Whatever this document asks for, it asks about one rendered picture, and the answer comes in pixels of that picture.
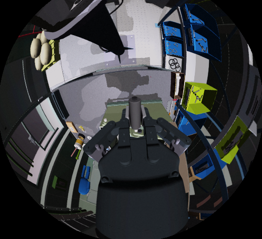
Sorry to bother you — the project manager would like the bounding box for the green box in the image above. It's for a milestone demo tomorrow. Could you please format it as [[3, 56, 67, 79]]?
[[52, 175, 68, 192]]

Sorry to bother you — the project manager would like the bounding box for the tan small box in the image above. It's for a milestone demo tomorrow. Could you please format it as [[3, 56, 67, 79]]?
[[65, 120, 78, 134]]

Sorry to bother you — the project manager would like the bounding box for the tan cardboard box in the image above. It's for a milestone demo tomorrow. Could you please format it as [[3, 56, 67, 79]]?
[[187, 166, 203, 183]]

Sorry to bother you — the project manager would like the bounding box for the grey cylindrical shear pin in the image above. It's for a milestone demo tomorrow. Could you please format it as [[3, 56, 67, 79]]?
[[128, 96, 142, 130]]

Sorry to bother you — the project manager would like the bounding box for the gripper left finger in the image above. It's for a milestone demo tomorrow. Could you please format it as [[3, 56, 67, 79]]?
[[83, 108, 131, 158]]

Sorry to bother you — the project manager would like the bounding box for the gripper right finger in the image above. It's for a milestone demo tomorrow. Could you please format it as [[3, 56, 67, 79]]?
[[143, 107, 192, 157]]

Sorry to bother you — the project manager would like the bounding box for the blue parts bin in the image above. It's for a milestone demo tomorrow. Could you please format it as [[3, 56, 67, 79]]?
[[192, 148, 227, 179], [163, 37, 184, 58], [175, 108, 208, 137], [162, 20, 183, 39], [187, 23, 223, 62], [183, 3, 218, 29]]

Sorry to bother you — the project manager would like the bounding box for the olive green chest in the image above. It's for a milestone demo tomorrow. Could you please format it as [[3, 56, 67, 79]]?
[[99, 98, 172, 139]]

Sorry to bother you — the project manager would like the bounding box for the blue glove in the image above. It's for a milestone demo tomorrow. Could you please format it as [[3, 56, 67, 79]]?
[[78, 165, 91, 196]]

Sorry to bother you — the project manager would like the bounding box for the dark blue shelf unit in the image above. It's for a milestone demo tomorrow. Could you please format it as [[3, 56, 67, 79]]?
[[157, 0, 253, 205]]

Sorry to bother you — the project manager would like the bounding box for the yellow-green crate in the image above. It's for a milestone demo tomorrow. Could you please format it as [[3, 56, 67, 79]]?
[[40, 39, 60, 72]]

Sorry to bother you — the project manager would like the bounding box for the grey cabinet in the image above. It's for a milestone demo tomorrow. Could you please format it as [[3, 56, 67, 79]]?
[[5, 96, 69, 186]]

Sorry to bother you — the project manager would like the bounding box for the white box with black rings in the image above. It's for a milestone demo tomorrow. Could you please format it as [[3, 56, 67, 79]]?
[[164, 55, 182, 73]]

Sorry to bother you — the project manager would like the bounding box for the grey bolted plate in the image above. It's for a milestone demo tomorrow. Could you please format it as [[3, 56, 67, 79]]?
[[105, 34, 136, 66]]

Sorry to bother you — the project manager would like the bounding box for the tan board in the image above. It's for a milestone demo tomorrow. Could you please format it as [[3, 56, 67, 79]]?
[[164, 121, 190, 194]]

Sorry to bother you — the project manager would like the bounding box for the yellow-green parts bin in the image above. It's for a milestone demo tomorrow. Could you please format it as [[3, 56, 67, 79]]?
[[215, 116, 252, 164], [181, 81, 218, 115]]

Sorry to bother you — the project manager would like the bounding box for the brown open box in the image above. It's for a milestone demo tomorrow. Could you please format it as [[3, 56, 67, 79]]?
[[170, 71, 185, 100]]

